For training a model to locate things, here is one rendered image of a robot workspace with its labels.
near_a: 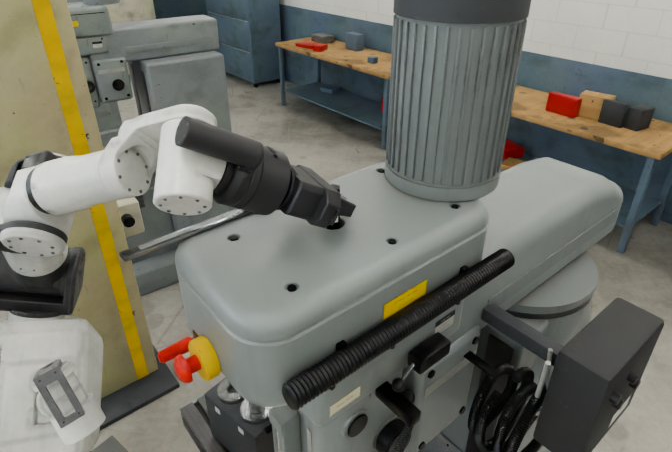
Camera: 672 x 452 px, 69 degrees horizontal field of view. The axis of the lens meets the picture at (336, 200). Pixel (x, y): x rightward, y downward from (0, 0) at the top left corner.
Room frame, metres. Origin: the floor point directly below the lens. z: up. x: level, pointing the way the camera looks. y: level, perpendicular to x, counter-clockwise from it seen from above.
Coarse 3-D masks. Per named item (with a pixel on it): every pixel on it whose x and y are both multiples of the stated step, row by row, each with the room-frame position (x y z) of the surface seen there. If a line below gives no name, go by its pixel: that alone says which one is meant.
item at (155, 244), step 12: (216, 216) 0.64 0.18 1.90; (228, 216) 0.64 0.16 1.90; (240, 216) 0.65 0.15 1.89; (192, 228) 0.61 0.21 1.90; (204, 228) 0.61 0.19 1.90; (156, 240) 0.58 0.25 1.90; (168, 240) 0.58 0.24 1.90; (180, 240) 0.59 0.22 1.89; (120, 252) 0.55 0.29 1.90; (132, 252) 0.55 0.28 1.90; (144, 252) 0.55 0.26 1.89
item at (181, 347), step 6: (180, 342) 0.57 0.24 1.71; (186, 342) 0.57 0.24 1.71; (168, 348) 0.56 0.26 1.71; (174, 348) 0.56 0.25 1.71; (180, 348) 0.56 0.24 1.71; (186, 348) 0.56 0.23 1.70; (162, 354) 0.54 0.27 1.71; (168, 354) 0.55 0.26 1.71; (174, 354) 0.55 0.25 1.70; (162, 360) 0.54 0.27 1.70; (168, 360) 0.54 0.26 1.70
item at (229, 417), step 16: (224, 384) 0.99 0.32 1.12; (208, 400) 0.95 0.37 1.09; (224, 400) 0.93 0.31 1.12; (240, 400) 0.94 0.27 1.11; (224, 416) 0.91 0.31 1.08; (240, 416) 0.89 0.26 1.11; (256, 416) 0.88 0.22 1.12; (224, 432) 0.92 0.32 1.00; (240, 432) 0.87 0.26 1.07; (256, 432) 0.84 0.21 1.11; (272, 432) 0.87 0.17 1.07; (240, 448) 0.87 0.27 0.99; (256, 448) 0.83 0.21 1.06; (272, 448) 0.87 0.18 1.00
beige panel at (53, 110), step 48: (0, 0) 1.88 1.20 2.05; (48, 0) 1.98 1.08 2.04; (0, 48) 1.85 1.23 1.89; (48, 48) 1.95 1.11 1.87; (0, 96) 1.82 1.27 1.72; (48, 96) 1.92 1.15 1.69; (0, 144) 1.79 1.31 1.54; (48, 144) 1.89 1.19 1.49; (96, 144) 2.00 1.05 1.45; (96, 240) 1.94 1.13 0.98; (96, 288) 1.90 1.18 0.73; (144, 336) 2.00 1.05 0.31; (144, 384) 1.91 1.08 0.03
